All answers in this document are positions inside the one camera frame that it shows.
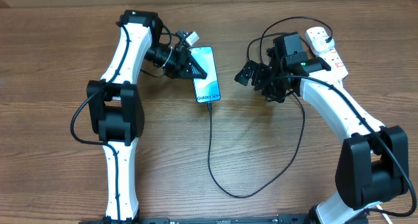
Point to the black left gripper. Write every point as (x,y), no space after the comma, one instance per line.
(184,59)

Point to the white charger plug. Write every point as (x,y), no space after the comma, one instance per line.
(321,45)

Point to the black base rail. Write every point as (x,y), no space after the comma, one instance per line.
(280,219)

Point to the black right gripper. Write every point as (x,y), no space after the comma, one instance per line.
(260,72)

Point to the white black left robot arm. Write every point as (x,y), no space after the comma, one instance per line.
(115,108)

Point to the white power strip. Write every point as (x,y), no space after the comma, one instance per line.
(331,57)

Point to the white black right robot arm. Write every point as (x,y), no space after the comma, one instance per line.
(373,164)

